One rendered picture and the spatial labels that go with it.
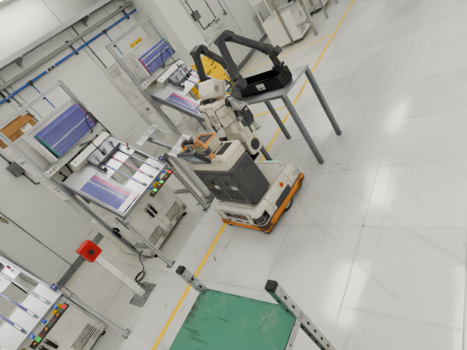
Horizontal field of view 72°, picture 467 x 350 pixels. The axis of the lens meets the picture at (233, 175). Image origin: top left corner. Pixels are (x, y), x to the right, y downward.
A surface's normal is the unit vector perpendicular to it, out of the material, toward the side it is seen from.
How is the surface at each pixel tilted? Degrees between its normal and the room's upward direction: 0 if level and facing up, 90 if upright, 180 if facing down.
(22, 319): 47
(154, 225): 90
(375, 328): 0
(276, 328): 0
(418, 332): 0
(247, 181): 90
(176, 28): 90
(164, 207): 90
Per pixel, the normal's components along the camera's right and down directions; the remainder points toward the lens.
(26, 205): 0.72, -0.10
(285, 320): -0.54, -0.70
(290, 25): -0.44, 0.71
